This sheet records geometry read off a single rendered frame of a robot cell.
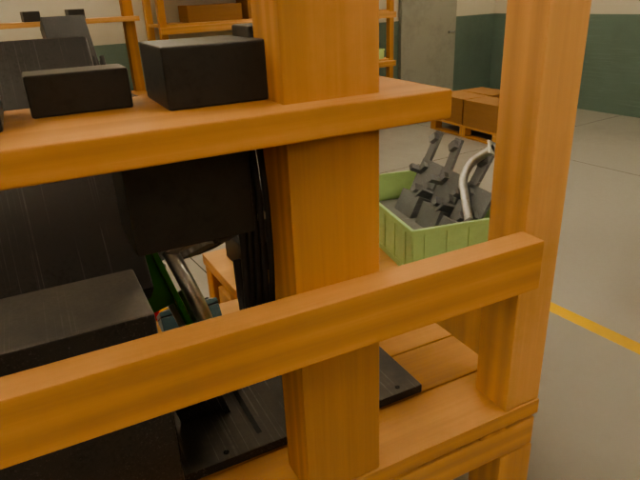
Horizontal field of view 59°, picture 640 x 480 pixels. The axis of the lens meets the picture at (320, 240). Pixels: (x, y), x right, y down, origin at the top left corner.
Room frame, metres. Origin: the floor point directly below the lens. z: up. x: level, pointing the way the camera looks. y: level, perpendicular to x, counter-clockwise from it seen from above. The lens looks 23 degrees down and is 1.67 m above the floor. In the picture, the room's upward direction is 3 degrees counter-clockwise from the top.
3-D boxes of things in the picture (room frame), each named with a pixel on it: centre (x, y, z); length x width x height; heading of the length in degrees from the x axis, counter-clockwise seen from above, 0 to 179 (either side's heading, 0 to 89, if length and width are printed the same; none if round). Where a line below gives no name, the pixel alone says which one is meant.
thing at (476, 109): (6.93, -2.11, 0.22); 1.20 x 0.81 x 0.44; 27
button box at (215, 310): (1.28, 0.35, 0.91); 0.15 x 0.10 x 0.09; 116
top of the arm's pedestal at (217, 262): (1.75, 0.20, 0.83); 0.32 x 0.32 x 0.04; 28
